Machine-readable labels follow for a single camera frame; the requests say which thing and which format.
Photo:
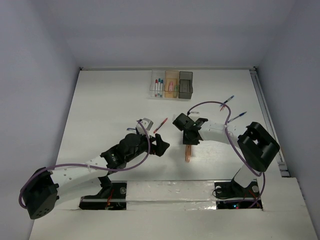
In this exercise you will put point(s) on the green highlighter marker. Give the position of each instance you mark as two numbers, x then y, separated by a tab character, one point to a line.
175	93

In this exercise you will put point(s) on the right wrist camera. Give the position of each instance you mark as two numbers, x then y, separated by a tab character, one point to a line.
194	113

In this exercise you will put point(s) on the teal capped white marker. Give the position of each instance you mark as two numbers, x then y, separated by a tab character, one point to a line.
159	82

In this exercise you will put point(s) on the orange highlighter marker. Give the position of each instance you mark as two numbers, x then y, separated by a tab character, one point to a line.
188	153

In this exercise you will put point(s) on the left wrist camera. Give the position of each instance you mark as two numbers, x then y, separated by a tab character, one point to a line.
146	123

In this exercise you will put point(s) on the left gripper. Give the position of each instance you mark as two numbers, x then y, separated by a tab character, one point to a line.
158	148

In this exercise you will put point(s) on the grey plastic container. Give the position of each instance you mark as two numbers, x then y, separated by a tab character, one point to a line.
185	89

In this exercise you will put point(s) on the clear plastic container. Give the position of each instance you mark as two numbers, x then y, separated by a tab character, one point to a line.
156	74

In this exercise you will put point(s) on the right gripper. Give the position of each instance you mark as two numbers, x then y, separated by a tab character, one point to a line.
187	140

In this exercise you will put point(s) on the pink highlighter marker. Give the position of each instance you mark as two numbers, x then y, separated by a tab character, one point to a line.
171	86

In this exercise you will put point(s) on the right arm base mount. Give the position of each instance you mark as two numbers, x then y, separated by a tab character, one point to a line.
241	192

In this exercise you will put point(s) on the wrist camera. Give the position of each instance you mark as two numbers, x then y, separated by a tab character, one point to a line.
194	113
146	123

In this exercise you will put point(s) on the red gel pen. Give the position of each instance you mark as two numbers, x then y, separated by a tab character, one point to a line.
161	124

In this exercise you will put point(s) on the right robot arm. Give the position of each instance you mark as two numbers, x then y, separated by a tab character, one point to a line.
253	144

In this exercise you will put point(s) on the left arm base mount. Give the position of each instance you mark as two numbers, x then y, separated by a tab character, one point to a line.
112	196

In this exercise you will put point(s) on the blue capped white marker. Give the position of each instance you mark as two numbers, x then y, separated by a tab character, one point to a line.
161	85

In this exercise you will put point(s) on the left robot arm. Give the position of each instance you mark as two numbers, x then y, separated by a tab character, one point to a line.
48	186

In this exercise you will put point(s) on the orange plastic container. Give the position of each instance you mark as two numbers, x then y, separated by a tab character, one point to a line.
170	75

